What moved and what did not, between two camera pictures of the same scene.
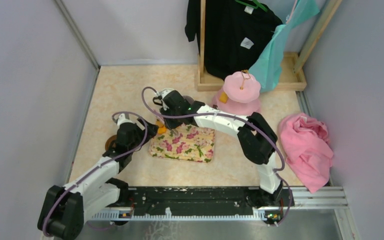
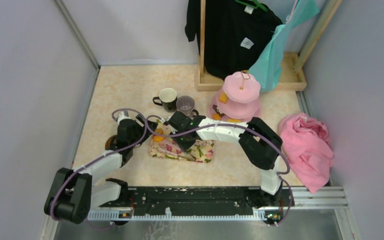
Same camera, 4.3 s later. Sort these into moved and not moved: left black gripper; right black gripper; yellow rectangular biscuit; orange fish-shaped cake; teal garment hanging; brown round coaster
Moved: orange fish-shaped cake; right black gripper
Not moved: left black gripper; yellow rectangular biscuit; brown round coaster; teal garment hanging
